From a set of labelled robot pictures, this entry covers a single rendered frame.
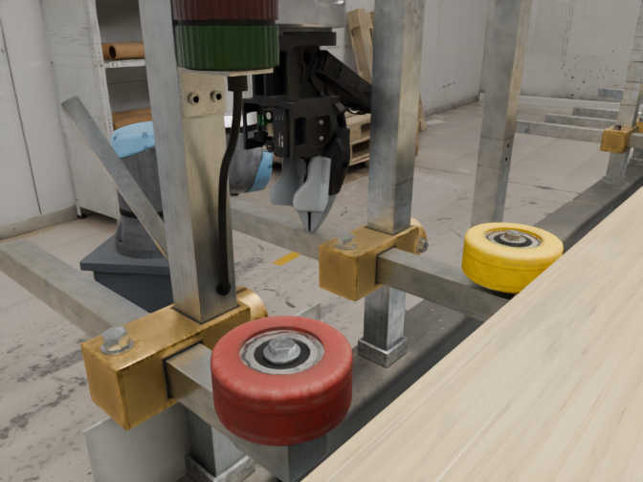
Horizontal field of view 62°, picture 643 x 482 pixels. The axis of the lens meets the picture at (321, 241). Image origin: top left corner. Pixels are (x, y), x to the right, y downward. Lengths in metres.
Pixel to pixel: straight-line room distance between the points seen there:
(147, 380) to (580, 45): 7.88
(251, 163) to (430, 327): 0.62
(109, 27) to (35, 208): 1.11
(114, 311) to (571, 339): 0.34
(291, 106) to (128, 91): 3.09
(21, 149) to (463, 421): 3.12
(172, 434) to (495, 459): 0.31
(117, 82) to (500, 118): 2.96
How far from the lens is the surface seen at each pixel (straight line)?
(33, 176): 3.34
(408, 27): 0.54
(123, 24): 3.58
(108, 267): 1.24
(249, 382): 0.29
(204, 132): 0.37
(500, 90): 0.78
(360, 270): 0.53
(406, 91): 0.55
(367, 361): 0.66
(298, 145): 0.52
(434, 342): 0.71
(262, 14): 0.32
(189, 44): 0.32
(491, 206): 0.81
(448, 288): 0.52
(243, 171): 1.20
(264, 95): 0.54
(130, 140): 1.18
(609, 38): 8.05
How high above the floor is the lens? 1.08
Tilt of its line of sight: 22 degrees down
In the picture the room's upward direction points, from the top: straight up
